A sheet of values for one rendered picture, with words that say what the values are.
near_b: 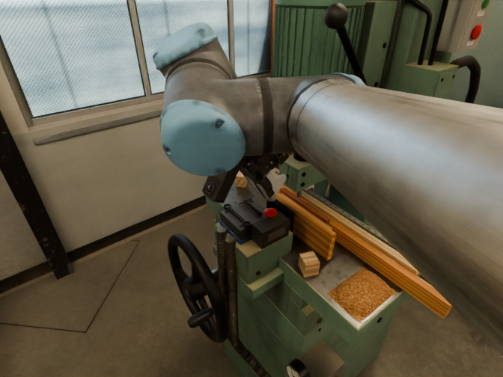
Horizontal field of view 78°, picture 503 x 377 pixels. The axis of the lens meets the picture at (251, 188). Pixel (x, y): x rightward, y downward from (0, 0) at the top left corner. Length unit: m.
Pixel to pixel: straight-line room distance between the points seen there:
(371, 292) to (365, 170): 0.54
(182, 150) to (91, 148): 1.59
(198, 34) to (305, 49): 0.28
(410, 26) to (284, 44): 0.28
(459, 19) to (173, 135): 0.70
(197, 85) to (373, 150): 0.23
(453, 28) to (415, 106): 0.69
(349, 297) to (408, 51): 0.54
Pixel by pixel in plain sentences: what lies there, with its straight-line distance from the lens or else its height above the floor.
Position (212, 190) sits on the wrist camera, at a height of 1.14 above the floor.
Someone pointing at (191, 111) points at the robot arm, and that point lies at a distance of 0.32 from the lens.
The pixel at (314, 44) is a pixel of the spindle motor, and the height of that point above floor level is 1.35.
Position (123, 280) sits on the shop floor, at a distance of 2.03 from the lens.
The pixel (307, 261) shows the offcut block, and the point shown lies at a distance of 0.71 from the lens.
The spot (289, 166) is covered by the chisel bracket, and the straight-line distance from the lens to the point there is 0.79.
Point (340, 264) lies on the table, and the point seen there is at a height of 0.90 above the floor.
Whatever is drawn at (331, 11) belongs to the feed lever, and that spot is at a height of 1.41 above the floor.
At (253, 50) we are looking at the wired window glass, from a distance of 2.37.
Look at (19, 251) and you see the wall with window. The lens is 2.13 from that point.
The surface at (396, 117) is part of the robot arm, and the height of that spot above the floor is 1.39.
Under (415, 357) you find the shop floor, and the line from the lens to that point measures 1.80.
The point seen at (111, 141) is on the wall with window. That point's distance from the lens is 1.93.
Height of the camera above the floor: 1.45
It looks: 33 degrees down
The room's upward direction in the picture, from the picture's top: straight up
